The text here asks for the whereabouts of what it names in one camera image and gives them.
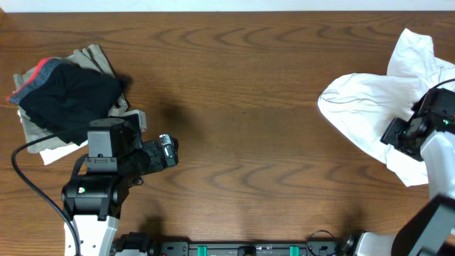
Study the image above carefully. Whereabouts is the white graphic t-shirt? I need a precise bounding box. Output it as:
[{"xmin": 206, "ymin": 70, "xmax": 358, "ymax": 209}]
[{"xmin": 317, "ymin": 29, "xmax": 454, "ymax": 186}]

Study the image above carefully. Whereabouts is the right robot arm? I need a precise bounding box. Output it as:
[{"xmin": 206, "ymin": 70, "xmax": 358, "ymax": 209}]
[{"xmin": 343, "ymin": 87, "xmax": 454, "ymax": 255}]

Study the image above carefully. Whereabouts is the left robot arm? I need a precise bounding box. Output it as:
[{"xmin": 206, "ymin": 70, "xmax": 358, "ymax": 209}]
[{"xmin": 62, "ymin": 115, "xmax": 178, "ymax": 255}]

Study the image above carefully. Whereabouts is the white folded garment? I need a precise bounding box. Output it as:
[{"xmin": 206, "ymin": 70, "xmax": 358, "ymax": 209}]
[{"xmin": 17, "ymin": 107, "xmax": 87, "ymax": 165}]

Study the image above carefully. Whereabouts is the black folded garment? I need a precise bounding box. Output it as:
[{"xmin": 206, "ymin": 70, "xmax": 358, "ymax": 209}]
[{"xmin": 7, "ymin": 58, "xmax": 127, "ymax": 145}]

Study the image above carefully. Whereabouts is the khaki folded garment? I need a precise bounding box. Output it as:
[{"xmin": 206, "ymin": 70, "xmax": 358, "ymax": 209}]
[{"xmin": 18, "ymin": 44, "xmax": 128, "ymax": 154}]

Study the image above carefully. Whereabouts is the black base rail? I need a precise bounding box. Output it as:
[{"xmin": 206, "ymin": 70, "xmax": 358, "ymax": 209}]
[{"xmin": 109, "ymin": 233, "xmax": 340, "ymax": 256}]

